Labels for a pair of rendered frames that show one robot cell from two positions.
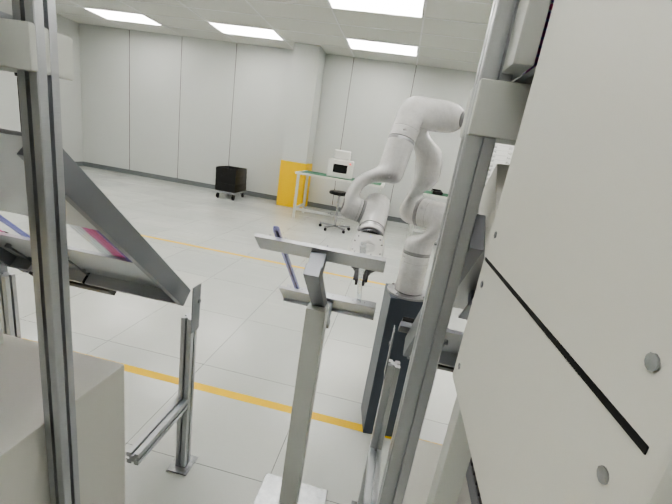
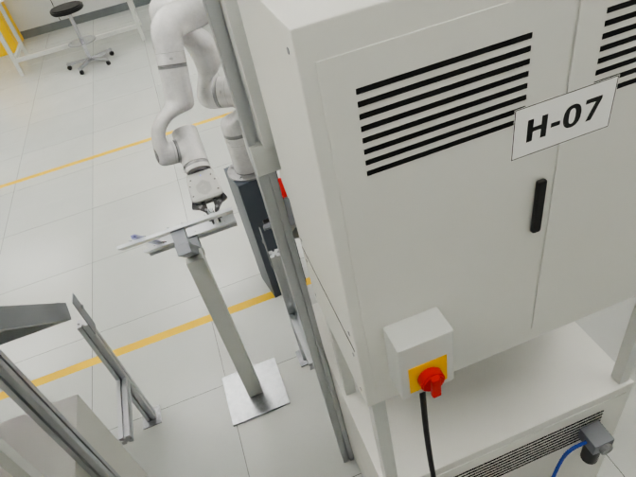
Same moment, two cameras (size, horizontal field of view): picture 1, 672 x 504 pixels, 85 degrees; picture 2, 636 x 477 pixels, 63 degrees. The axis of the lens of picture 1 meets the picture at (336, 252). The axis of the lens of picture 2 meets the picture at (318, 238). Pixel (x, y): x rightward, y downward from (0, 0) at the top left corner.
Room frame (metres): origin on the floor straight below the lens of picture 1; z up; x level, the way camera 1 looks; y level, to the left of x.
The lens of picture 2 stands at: (-0.39, 0.05, 1.90)
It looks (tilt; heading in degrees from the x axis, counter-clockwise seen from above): 41 degrees down; 342
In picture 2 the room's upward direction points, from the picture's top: 13 degrees counter-clockwise
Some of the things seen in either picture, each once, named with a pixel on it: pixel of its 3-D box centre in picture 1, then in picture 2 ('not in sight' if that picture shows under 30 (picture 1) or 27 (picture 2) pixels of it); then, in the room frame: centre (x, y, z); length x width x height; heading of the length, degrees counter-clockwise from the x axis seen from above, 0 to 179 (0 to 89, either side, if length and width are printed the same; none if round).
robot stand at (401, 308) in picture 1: (392, 360); (268, 229); (1.54, -0.35, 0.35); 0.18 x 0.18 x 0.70; 2
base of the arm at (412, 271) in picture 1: (412, 273); (243, 150); (1.54, -0.35, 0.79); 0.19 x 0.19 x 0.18
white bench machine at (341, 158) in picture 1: (341, 163); not in sight; (6.58, 0.15, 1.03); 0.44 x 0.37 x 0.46; 88
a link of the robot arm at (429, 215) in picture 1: (429, 228); (237, 104); (1.52, -0.37, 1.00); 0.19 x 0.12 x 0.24; 55
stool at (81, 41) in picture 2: (337, 211); (80, 36); (5.88, 0.07, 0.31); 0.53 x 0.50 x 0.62; 128
